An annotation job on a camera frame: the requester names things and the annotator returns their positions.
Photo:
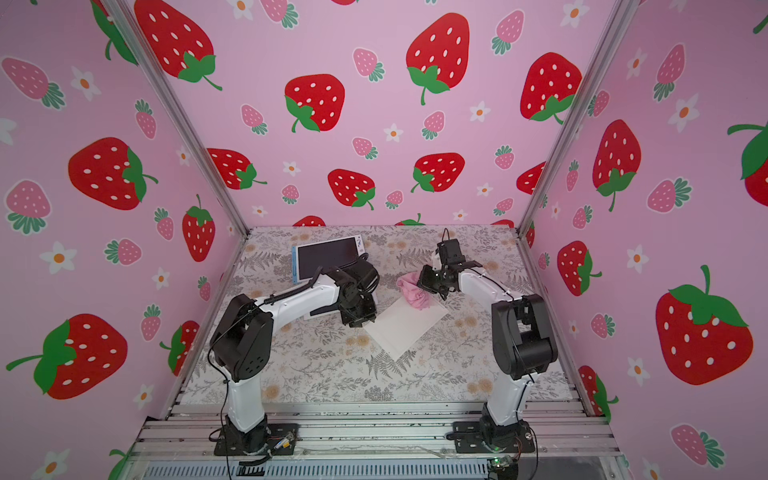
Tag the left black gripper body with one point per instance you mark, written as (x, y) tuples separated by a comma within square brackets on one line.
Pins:
[(361, 310)]

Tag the pink fluffy cloth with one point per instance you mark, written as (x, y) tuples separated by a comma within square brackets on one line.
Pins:
[(415, 296)]

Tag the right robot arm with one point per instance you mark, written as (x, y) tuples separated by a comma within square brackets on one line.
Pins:
[(522, 337)]

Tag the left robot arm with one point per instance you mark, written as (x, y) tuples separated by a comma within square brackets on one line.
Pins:
[(241, 346)]

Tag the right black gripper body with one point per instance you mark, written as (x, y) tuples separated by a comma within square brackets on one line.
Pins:
[(430, 279)]

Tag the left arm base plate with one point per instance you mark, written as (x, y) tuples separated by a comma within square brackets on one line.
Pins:
[(278, 438)]

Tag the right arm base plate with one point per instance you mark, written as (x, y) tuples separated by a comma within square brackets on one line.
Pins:
[(486, 437)]

